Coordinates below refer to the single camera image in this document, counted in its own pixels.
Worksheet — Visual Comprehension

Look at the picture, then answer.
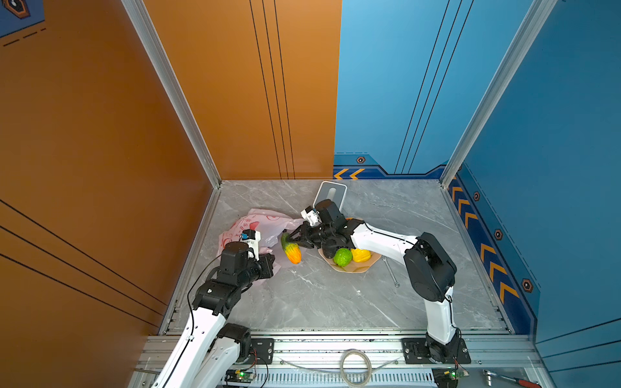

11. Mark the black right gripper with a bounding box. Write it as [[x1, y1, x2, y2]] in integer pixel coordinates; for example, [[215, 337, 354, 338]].
[[285, 221, 336, 248]]

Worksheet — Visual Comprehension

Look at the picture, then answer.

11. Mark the orange green papaya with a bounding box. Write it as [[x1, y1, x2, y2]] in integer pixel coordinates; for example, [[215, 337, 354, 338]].
[[281, 232, 302, 264]]

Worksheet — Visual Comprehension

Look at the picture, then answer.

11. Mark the pink plastic bag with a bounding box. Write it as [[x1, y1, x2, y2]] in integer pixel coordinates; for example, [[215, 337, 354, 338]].
[[217, 209, 303, 255]]

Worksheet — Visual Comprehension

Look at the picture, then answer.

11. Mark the green lime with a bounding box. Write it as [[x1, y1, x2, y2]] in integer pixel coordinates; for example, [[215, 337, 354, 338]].
[[333, 248, 354, 268]]

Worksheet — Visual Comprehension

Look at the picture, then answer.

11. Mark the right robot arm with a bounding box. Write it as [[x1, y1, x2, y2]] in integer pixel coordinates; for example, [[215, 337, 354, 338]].
[[284, 200, 462, 363]]

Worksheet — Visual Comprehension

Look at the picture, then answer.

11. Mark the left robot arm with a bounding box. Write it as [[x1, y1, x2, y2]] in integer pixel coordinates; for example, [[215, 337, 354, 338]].
[[153, 231, 275, 387]]

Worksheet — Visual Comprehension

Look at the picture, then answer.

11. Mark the white grey tissue box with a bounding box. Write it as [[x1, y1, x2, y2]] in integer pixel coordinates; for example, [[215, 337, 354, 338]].
[[313, 181, 348, 210]]

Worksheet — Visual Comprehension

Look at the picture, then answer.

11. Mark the beige fruit plate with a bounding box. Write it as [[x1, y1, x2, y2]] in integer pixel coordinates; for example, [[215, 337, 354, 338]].
[[319, 249, 382, 273]]

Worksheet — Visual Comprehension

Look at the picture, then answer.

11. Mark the green circuit board left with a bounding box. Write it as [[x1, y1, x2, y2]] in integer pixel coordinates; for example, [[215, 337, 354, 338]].
[[223, 370, 256, 386]]

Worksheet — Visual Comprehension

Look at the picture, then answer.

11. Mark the green circuit board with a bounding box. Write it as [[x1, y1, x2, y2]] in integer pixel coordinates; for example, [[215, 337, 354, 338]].
[[223, 370, 256, 386], [432, 368, 470, 388]]

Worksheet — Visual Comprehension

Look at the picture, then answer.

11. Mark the green circuit board right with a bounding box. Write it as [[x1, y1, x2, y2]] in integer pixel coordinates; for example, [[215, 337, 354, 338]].
[[432, 368, 470, 388]]

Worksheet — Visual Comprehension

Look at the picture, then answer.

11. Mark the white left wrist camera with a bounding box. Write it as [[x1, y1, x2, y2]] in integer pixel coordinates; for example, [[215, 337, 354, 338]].
[[240, 229, 260, 260]]

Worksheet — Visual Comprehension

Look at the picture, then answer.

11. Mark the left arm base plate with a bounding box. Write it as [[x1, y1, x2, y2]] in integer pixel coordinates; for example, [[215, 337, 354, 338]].
[[241, 337, 275, 365]]

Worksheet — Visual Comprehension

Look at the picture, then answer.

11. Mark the aluminium front rail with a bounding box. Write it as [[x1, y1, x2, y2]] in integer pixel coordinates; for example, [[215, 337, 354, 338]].
[[129, 331, 553, 387]]

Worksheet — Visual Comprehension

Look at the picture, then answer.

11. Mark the coiled clear cable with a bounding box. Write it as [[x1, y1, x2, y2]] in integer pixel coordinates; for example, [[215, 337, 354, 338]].
[[278, 348, 401, 388]]

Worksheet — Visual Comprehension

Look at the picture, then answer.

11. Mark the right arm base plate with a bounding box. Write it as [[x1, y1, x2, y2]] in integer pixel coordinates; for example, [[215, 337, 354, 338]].
[[401, 335, 472, 365]]

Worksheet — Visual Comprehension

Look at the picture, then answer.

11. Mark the red handled screwdriver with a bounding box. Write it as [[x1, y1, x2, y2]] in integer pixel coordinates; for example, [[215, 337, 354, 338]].
[[483, 370, 542, 388]]

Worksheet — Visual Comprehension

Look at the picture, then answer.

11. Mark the left aluminium corner post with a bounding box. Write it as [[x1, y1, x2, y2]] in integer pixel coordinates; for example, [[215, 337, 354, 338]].
[[121, 0, 222, 189]]

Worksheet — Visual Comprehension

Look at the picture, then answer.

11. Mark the aluminium corner post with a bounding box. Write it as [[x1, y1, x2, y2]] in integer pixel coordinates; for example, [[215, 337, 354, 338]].
[[121, 0, 222, 189], [439, 0, 557, 189]]

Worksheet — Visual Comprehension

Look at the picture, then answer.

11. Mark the right aluminium corner post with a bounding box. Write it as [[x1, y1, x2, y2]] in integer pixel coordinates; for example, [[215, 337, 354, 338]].
[[439, 0, 557, 189]]

